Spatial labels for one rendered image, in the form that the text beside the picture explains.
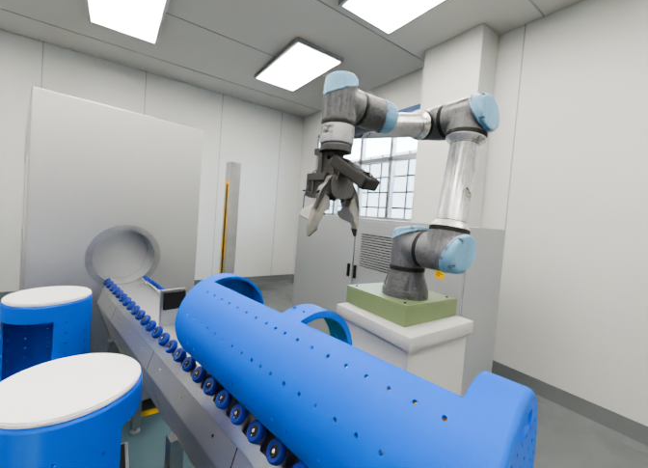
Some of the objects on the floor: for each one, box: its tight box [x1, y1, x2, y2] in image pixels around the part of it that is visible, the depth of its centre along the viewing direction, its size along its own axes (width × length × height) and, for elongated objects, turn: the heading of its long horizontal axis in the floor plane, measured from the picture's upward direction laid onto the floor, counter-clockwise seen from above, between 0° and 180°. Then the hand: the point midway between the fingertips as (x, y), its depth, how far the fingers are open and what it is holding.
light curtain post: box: [219, 162, 241, 274], centre depth 165 cm, size 6×6×170 cm
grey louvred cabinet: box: [292, 214, 505, 398], centre depth 294 cm, size 54×215×145 cm
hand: (336, 237), depth 65 cm, fingers open, 14 cm apart
